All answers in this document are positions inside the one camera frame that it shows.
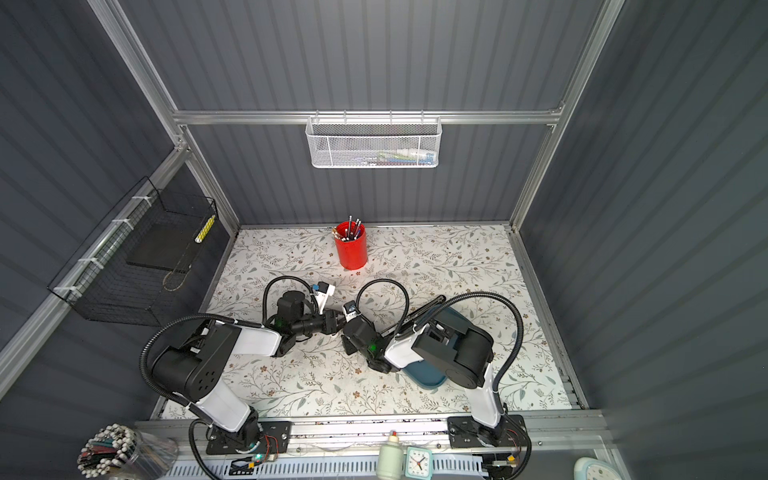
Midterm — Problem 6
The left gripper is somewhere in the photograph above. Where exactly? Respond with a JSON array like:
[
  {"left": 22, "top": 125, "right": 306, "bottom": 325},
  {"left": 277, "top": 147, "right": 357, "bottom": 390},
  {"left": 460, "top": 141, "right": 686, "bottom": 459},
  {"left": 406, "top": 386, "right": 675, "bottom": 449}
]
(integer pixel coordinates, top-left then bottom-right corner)
[{"left": 293, "top": 307, "right": 348, "bottom": 339}]

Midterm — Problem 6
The teal plastic tray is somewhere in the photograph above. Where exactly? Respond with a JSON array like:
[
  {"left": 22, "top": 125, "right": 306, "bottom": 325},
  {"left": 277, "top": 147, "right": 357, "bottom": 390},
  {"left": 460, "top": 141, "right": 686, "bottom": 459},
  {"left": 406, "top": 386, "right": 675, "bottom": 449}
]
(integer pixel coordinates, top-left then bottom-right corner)
[{"left": 402, "top": 307, "right": 478, "bottom": 390}]

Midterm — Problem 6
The black stapler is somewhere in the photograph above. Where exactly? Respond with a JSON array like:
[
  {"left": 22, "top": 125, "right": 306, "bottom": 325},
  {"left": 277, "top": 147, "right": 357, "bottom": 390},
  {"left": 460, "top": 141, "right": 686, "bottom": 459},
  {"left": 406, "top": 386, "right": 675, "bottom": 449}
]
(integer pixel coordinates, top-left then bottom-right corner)
[{"left": 394, "top": 295, "right": 447, "bottom": 337}]

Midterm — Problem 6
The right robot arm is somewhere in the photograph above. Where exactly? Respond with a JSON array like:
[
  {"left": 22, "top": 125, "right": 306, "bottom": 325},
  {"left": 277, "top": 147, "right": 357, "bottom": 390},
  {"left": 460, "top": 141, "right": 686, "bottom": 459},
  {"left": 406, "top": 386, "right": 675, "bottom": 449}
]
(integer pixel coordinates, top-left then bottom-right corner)
[{"left": 342, "top": 309, "right": 502, "bottom": 429}]

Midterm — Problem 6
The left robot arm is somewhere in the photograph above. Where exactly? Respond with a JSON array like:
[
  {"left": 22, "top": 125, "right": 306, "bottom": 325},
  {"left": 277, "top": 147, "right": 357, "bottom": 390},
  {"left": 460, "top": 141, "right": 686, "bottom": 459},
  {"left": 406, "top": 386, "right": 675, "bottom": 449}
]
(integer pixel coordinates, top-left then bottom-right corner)
[{"left": 139, "top": 291, "right": 346, "bottom": 451}]

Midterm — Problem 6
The red pencil cup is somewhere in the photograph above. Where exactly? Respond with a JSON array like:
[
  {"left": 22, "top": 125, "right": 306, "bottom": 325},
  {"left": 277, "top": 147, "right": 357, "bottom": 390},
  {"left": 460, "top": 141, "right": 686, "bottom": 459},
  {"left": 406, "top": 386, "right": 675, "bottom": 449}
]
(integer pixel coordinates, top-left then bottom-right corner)
[{"left": 332, "top": 220, "right": 368, "bottom": 270}]

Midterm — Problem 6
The white glue bottle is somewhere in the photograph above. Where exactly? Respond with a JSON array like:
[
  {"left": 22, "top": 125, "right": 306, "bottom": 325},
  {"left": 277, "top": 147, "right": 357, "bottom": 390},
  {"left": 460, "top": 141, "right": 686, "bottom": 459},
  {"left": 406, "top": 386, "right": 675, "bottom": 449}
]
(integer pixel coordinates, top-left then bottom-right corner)
[{"left": 376, "top": 431, "right": 404, "bottom": 480}]

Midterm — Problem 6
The small teal clock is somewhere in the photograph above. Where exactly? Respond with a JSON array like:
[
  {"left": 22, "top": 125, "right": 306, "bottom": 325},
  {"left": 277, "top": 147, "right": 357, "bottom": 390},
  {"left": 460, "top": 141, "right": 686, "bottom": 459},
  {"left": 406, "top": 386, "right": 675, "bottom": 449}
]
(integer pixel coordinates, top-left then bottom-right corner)
[{"left": 404, "top": 446, "right": 433, "bottom": 480}]

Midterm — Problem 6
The yellow marker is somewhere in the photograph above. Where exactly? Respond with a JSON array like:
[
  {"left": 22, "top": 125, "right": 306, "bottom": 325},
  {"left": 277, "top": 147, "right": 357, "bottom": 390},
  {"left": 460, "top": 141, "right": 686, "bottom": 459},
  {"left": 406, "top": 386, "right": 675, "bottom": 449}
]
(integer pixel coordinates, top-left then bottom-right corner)
[{"left": 194, "top": 215, "right": 217, "bottom": 244}]

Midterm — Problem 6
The black notebook in basket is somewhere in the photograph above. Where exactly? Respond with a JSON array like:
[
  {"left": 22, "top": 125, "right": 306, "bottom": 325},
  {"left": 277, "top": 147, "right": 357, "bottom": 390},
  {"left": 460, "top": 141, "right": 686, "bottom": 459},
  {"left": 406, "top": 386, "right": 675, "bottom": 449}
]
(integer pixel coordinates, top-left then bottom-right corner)
[{"left": 126, "top": 224, "right": 202, "bottom": 273}]

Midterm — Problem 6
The jar of pencils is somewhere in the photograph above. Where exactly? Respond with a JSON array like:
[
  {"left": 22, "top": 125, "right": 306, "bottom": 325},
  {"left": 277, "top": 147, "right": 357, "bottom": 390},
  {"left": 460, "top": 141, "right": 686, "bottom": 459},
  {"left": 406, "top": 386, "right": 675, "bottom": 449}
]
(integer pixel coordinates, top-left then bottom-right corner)
[{"left": 77, "top": 424, "right": 179, "bottom": 479}]

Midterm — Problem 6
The pale round object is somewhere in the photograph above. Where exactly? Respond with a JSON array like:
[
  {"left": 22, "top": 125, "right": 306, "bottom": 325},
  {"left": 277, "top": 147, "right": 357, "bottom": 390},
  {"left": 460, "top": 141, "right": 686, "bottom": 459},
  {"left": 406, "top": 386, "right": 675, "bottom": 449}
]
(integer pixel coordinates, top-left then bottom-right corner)
[{"left": 573, "top": 457, "right": 623, "bottom": 480}]

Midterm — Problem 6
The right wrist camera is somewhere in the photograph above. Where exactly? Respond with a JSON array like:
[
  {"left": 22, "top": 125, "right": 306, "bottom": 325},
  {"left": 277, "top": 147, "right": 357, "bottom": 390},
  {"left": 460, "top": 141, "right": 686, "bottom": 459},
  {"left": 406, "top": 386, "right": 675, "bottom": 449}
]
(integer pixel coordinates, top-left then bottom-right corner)
[{"left": 342, "top": 300, "right": 361, "bottom": 322}]

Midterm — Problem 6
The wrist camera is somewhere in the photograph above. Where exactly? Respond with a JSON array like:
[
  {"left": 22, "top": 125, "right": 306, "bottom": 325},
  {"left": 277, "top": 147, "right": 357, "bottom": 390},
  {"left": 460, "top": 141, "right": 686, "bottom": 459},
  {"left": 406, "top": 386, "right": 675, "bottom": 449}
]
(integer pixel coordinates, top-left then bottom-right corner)
[
  {"left": 312, "top": 281, "right": 335, "bottom": 314},
  {"left": 342, "top": 300, "right": 361, "bottom": 322}
]

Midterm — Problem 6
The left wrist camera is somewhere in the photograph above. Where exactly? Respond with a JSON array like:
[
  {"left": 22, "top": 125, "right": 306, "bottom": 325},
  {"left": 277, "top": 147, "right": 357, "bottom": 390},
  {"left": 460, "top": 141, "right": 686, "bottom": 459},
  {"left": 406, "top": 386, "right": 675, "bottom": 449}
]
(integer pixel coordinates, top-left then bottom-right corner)
[{"left": 312, "top": 281, "right": 335, "bottom": 314}]

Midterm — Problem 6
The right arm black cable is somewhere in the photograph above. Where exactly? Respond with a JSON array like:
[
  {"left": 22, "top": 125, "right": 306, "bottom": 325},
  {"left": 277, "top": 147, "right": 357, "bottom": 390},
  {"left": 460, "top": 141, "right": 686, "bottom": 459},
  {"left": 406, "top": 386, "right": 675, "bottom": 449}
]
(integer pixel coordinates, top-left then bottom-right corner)
[{"left": 355, "top": 278, "right": 526, "bottom": 394}]

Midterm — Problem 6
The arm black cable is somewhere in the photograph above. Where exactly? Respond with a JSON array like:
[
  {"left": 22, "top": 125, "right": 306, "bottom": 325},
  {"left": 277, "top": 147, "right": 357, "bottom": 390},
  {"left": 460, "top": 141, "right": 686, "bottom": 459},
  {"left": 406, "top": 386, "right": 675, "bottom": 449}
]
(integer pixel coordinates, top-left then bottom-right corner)
[
  {"left": 355, "top": 278, "right": 526, "bottom": 394},
  {"left": 139, "top": 275, "right": 319, "bottom": 409}
]

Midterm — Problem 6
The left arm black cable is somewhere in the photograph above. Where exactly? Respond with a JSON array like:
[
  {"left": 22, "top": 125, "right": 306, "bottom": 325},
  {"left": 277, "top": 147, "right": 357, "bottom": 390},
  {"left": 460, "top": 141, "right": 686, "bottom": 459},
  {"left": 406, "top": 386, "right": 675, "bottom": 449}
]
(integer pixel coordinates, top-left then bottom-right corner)
[{"left": 139, "top": 275, "right": 319, "bottom": 409}]

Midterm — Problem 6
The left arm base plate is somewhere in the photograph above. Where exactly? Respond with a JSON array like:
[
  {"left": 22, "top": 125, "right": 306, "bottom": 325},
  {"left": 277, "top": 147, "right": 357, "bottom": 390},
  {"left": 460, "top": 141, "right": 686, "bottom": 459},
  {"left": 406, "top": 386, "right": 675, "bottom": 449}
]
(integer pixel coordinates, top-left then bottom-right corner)
[{"left": 205, "top": 421, "right": 293, "bottom": 455}]

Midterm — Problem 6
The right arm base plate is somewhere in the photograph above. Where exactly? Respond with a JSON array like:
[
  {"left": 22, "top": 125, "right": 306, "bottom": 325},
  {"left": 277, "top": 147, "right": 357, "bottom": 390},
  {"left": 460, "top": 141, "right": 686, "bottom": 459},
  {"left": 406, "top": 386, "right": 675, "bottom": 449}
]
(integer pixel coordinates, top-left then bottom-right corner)
[{"left": 447, "top": 415, "right": 531, "bottom": 449}]

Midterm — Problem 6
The white wire mesh basket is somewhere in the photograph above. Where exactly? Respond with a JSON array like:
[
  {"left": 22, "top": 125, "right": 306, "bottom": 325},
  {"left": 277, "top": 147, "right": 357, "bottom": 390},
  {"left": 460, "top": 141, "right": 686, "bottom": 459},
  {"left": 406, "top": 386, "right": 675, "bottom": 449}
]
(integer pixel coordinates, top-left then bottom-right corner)
[{"left": 305, "top": 117, "right": 443, "bottom": 169}]

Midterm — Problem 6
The black wire basket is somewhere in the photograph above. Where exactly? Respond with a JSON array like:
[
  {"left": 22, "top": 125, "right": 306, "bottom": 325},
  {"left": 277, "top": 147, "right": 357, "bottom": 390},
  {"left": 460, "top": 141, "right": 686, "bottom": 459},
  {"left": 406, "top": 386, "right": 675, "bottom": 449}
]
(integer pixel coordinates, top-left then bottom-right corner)
[{"left": 48, "top": 177, "right": 218, "bottom": 327}]

